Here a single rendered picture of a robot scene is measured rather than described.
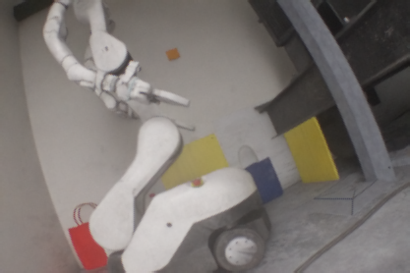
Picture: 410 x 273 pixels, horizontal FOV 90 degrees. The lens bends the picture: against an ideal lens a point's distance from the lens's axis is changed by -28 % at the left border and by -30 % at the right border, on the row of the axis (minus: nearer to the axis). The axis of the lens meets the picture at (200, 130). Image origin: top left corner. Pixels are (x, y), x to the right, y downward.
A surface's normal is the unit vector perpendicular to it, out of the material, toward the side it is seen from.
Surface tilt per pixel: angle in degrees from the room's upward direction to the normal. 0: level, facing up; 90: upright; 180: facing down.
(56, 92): 90
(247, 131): 90
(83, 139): 90
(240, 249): 90
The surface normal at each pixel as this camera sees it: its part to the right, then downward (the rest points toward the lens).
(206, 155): 0.07, -0.26
